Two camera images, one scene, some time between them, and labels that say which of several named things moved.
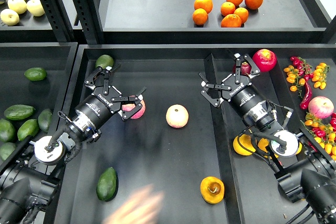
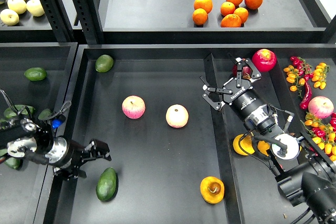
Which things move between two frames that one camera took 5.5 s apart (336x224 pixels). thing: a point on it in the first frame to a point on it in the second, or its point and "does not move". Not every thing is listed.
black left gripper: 97,107 to 76,150
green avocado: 107,184 does not move
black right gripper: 242,96 does not move
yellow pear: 212,189 does not move
